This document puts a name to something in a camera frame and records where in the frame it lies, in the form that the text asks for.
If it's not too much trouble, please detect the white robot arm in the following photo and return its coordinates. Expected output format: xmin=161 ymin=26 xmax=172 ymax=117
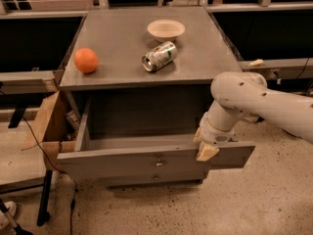
xmin=194 ymin=71 xmax=313 ymax=162

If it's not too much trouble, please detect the white paper bowl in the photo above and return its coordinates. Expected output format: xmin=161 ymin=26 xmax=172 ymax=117
xmin=147 ymin=20 xmax=185 ymax=42

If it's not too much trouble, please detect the orange fruit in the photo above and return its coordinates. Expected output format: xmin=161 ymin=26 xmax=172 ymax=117
xmin=74 ymin=48 xmax=99 ymax=73

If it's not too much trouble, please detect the crushed soda can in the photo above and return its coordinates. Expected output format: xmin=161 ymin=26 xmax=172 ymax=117
xmin=142 ymin=41 xmax=178 ymax=72

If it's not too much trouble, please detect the brown cardboard box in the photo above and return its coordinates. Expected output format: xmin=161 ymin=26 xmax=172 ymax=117
xmin=22 ymin=91 xmax=77 ymax=170

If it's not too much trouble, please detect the grey top drawer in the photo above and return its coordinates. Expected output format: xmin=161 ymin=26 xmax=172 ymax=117
xmin=58 ymin=97 xmax=255 ymax=180

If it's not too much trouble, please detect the black tripod leg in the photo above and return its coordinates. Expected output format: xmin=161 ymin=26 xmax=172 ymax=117
xmin=0 ymin=199 xmax=33 ymax=235

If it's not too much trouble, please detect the black table leg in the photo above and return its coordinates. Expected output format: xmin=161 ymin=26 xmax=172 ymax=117
xmin=37 ymin=170 xmax=53 ymax=226

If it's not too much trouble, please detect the grey drawer cabinet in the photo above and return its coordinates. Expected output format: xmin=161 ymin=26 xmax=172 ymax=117
xmin=59 ymin=6 xmax=246 ymax=190

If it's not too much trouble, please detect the black floor cable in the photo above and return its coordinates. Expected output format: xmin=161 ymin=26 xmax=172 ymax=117
xmin=19 ymin=115 xmax=79 ymax=232

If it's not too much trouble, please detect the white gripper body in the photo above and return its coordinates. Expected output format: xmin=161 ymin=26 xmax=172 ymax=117
xmin=199 ymin=114 xmax=235 ymax=146

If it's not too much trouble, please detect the small yellow foam piece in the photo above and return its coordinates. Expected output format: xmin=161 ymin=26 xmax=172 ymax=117
xmin=248 ymin=59 xmax=264 ymax=67

